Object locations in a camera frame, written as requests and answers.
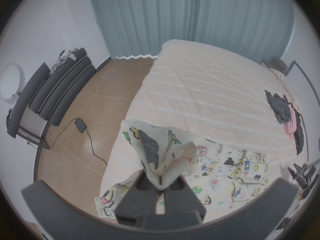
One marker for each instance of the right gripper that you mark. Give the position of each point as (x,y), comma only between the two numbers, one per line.
(306,179)

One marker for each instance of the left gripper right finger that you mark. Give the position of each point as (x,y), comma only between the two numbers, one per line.
(183,201)

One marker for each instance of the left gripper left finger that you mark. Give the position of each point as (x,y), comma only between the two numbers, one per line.
(136,199)

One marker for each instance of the white printed pyjama top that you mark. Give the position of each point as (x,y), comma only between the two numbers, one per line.
(175,144)

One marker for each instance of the bed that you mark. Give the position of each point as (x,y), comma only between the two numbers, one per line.
(200,89)

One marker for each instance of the grey and white clothes heap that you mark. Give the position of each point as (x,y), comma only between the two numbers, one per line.
(65,56)

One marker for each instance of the black garment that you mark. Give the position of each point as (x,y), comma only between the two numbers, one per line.
(299,136)

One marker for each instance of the pink garment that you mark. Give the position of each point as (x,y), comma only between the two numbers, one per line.
(291,126)

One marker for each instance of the dark grey garment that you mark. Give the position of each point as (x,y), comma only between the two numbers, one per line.
(278,106)

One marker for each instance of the purple garment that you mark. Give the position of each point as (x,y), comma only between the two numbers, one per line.
(285,99)

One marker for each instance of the pale pink pillow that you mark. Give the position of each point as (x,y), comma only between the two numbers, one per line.
(290,91)

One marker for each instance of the black power adapter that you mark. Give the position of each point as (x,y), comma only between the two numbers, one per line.
(80,125)

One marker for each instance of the grey bedside table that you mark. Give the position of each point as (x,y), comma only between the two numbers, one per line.
(275,64)

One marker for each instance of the black chest of drawers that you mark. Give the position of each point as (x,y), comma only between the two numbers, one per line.
(62,84)

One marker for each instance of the black dressing table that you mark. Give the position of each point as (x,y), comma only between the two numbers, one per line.
(25,101)

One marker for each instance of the round white-framed mirror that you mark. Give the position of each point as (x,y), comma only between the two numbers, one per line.
(10,81)

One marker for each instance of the blue-green curtain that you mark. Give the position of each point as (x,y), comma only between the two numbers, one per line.
(190,16)

